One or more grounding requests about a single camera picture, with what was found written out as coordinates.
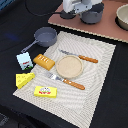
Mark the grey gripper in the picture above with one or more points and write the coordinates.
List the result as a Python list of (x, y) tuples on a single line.
[(79, 6)]

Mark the grey toy stock pot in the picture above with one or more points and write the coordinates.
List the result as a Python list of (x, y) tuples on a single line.
[(93, 15)]

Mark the grey toy saucepan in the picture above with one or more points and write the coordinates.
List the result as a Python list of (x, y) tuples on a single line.
[(45, 37)]

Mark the orange toy bread loaf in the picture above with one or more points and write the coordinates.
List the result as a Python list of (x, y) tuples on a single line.
[(44, 61)]

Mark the light blue milk carton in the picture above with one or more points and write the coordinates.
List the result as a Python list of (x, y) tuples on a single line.
[(24, 61)]

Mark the yellow toy cheese wedge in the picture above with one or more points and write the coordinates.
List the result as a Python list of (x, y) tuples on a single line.
[(23, 79)]

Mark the yellow toy butter box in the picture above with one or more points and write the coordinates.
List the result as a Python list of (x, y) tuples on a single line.
[(50, 92)]

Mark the black stove burner disc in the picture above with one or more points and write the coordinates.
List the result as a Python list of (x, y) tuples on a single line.
[(65, 15)]

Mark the pink toy stove board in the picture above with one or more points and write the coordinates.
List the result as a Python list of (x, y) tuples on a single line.
[(107, 27)]

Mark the beige toy bowl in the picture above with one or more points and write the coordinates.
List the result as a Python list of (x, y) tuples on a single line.
[(122, 15)]

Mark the round wooden plate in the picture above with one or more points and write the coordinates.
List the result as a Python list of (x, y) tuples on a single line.
[(69, 66)]

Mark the beige woven placemat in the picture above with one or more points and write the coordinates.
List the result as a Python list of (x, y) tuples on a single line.
[(71, 104)]

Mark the wooden handled toy knife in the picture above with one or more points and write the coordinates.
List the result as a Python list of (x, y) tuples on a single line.
[(80, 56)]

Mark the wooden handled toy fork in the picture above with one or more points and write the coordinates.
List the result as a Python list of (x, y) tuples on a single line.
[(55, 77)]

